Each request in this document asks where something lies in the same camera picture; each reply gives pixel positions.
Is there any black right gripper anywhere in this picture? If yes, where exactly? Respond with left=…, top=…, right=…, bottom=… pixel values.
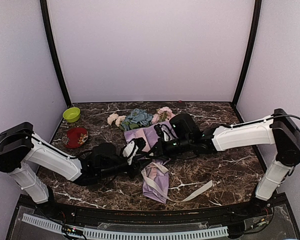
left=145, top=135, right=192, bottom=161

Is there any white printed ribbon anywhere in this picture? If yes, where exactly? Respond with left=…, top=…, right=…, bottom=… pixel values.
left=141, top=161, right=213, bottom=204

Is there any purple and pink wrapping paper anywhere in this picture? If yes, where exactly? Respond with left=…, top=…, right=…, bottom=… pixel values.
left=123, top=120, right=182, bottom=203

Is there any blue fake flower stem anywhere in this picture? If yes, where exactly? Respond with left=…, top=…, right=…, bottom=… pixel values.
left=119, top=108, right=153, bottom=132

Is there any white fake flower stem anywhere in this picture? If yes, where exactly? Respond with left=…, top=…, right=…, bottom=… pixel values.
left=107, top=113, right=127, bottom=127

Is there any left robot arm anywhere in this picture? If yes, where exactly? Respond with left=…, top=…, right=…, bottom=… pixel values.
left=0, top=122, right=151, bottom=218

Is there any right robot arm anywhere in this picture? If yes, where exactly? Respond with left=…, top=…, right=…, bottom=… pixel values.
left=151, top=108, right=300, bottom=217

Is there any lime green bowl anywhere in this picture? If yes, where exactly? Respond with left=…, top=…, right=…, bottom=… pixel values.
left=62, top=107, right=81, bottom=123

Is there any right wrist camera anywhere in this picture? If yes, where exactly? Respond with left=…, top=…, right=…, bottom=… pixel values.
left=154, top=123, right=177, bottom=142

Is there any grey cable duct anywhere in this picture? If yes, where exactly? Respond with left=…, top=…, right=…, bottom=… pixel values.
left=21, top=213, right=229, bottom=240

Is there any black front rail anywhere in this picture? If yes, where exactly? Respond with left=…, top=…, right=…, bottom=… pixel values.
left=17, top=192, right=287, bottom=227

